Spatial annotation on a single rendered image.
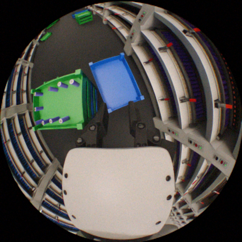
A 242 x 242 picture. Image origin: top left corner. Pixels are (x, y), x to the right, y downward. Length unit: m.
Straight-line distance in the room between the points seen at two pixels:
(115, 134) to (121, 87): 0.39
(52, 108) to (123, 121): 0.53
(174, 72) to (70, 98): 0.47
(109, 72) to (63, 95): 0.29
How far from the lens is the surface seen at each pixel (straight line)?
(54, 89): 0.38
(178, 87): 0.43
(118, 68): 0.53
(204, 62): 0.33
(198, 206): 1.04
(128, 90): 0.50
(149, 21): 0.52
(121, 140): 0.72
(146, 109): 0.72
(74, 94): 0.36
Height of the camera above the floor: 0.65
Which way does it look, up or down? 75 degrees down
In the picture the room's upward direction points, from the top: 147 degrees clockwise
